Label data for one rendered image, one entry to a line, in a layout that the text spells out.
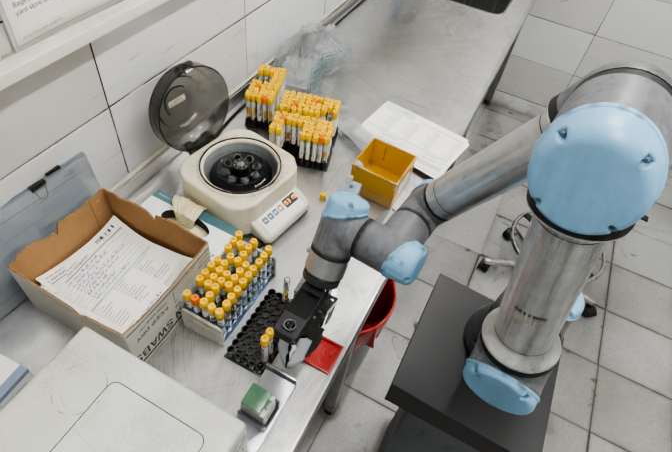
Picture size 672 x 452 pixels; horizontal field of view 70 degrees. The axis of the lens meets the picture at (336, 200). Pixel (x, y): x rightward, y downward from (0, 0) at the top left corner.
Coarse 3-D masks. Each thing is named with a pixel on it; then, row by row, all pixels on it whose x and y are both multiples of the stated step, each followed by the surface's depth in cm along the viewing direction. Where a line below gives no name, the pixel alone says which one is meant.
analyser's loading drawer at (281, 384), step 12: (264, 372) 92; (276, 372) 91; (264, 384) 91; (276, 384) 91; (288, 384) 91; (276, 396) 89; (288, 396) 90; (240, 408) 87; (276, 408) 87; (240, 420) 86; (252, 420) 83; (252, 432) 85; (264, 432) 85; (252, 444) 84
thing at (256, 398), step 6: (252, 384) 84; (252, 390) 83; (258, 390) 83; (264, 390) 83; (246, 396) 82; (252, 396) 82; (258, 396) 83; (264, 396) 83; (246, 402) 82; (252, 402) 82; (258, 402) 82; (264, 402) 82; (270, 402) 82; (252, 408) 81; (258, 408) 81
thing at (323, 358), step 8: (320, 344) 101; (328, 344) 101; (336, 344) 101; (312, 352) 100; (320, 352) 100; (328, 352) 100; (336, 352) 100; (304, 360) 98; (312, 360) 99; (320, 360) 99; (328, 360) 99; (336, 360) 99; (320, 368) 97; (328, 368) 98
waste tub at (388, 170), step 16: (368, 144) 131; (384, 144) 133; (368, 160) 138; (384, 160) 136; (400, 160) 133; (368, 176) 125; (384, 176) 137; (400, 176) 137; (368, 192) 129; (384, 192) 126; (400, 192) 132
